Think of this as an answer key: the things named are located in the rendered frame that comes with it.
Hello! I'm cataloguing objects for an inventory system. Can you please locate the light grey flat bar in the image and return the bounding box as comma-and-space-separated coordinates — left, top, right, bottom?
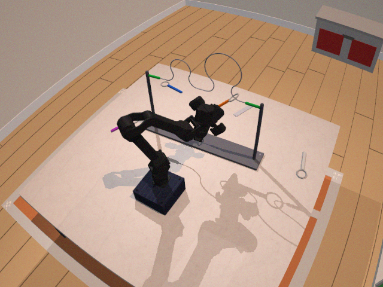
234, 106, 252, 117

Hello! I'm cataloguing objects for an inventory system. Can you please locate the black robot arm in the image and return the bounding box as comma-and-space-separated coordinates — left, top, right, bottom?
117, 104, 224, 188

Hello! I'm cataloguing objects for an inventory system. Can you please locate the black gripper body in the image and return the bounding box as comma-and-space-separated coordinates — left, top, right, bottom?
189, 96, 226, 136

